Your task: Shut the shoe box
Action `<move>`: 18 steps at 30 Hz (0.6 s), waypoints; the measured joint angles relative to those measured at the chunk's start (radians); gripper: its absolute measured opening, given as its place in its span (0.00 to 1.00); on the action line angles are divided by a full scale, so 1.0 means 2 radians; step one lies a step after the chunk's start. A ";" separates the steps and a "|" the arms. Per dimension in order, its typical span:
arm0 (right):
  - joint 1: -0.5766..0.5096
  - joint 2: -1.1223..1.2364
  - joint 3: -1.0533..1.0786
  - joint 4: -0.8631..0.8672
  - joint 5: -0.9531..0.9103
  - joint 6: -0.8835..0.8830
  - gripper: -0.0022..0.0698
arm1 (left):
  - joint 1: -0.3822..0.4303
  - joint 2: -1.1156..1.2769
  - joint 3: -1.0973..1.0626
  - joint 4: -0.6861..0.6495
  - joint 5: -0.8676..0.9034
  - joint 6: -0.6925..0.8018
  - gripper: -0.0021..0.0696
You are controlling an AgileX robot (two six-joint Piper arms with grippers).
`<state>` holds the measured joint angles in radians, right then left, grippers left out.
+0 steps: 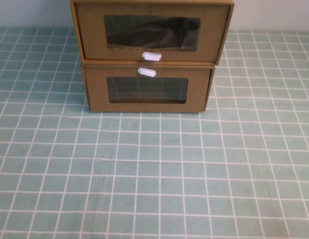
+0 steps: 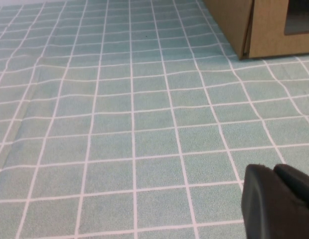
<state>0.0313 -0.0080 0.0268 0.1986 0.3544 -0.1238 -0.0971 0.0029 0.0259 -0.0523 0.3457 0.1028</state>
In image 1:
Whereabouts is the white plastic drawer handle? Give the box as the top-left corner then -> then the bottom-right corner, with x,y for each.
141,51 -> 162,62
137,67 -> 157,78

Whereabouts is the green checked tablecloth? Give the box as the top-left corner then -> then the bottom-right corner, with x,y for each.
0,26 -> 309,239

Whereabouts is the windowed cardboard drawer, smooth front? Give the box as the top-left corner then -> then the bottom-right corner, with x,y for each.
83,65 -> 211,113

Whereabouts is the lower cardboard drawer with window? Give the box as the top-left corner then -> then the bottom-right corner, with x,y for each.
80,63 -> 217,113

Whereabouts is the cardboard drawer with window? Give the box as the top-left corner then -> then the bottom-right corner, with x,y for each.
80,63 -> 217,113
69,0 -> 235,66

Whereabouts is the upper cardboard drawer with window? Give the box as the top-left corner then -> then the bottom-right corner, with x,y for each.
69,0 -> 235,66

